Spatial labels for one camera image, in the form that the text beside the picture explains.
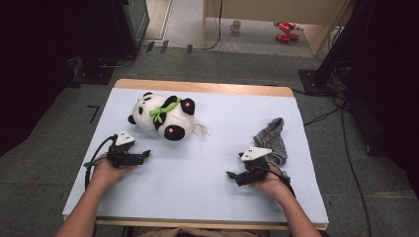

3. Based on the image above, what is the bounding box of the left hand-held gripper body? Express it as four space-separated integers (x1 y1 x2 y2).
106 130 143 170

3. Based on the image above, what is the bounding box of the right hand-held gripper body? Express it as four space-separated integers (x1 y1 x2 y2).
240 146 273 183

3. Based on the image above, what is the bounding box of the grey knitted doll garment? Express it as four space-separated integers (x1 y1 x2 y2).
252 117 289 167

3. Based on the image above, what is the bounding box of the panda plush toy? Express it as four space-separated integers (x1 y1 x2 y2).
127 92 211 142

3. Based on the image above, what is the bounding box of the person's right hand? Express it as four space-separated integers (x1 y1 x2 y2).
248 163 292 201

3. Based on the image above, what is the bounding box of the person's left hand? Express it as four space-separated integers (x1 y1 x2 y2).
91 157 134 190

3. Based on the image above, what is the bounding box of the pale blue table sheet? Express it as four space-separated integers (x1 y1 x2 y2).
62 87 330 225

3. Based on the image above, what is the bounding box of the person's beige clothing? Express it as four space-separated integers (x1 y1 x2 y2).
135 226 271 237

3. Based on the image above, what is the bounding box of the black stand base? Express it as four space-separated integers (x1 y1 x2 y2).
71 58 116 86
297 68 338 97

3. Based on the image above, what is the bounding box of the wooden table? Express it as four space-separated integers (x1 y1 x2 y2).
62 78 329 231

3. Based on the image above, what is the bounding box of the dark cabinet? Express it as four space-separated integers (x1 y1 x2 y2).
111 0 151 59

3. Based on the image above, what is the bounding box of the dark curtain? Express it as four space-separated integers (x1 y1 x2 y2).
0 0 115 158
342 0 419 198

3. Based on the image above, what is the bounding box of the black stand pole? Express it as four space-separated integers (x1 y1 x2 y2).
315 0 377 85

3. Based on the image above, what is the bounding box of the wooden cabinet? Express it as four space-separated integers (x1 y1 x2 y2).
202 0 351 57

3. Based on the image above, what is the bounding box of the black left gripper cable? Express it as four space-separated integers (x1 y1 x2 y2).
83 133 119 192

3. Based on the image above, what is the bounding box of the short black floor cable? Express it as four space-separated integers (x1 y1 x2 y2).
302 107 344 127

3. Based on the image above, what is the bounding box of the long black floor cable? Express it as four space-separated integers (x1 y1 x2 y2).
339 98 374 237

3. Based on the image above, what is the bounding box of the bundle of black cables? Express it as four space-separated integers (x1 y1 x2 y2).
328 62 352 98

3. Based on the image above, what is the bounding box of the hanging black cable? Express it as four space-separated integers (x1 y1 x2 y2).
202 0 224 51

